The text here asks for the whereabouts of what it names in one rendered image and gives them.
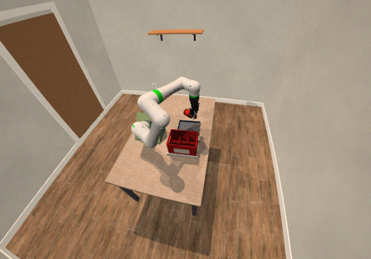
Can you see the brown bottle with red label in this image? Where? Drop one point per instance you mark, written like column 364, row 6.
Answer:
column 187, row 113

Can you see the dark red crate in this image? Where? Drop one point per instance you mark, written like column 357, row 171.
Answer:
column 182, row 142

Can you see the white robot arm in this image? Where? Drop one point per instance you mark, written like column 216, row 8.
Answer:
column 149, row 104

